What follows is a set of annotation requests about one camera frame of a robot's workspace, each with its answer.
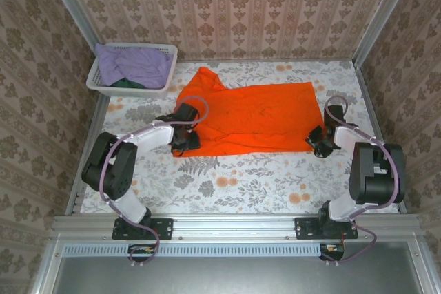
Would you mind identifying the orange t-shirt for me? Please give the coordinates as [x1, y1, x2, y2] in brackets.
[172, 66, 320, 159]

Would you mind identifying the white plastic laundry basket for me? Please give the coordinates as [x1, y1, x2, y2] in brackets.
[85, 42, 179, 99]

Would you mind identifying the green t-shirt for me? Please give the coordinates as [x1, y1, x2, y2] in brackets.
[109, 78, 147, 89]

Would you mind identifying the purple t-shirt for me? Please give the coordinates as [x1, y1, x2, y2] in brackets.
[95, 43, 174, 89]

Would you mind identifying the floral patterned tablecloth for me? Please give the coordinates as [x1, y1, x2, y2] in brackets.
[79, 61, 402, 215]

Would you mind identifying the black connector box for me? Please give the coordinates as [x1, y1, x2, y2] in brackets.
[319, 242, 345, 261]
[127, 244, 156, 262]

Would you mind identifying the grey metal sheet panel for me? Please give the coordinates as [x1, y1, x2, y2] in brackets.
[51, 255, 424, 294]

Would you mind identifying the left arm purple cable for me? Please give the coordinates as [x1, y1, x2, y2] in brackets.
[99, 95, 210, 269]

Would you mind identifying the aluminium side rail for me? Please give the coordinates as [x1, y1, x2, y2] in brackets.
[353, 65, 409, 215]
[64, 94, 111, 218]

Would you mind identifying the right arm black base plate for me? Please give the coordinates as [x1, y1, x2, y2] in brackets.
[294, 217, 359, 241]

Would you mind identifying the thin aluminium rail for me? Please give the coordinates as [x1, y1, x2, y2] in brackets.
[175, 56, 356, 65]

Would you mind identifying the aluminium corner post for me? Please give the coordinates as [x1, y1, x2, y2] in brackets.
[40, 0, 104, 50]
[351, 0, 421, 67]

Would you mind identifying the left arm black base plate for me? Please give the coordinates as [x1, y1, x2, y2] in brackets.
[112, 217, 174, 241]

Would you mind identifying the long aluminium frame rail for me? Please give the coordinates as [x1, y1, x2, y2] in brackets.
[51, 214, 428, 240]

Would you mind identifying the slotted grey cable duct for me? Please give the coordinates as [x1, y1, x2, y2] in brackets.
[61, 242, 323, 258]

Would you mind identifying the aluminium frame leg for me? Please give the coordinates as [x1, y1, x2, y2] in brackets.
[408, 238, 441, 294]
[29, 238, 65, 294]

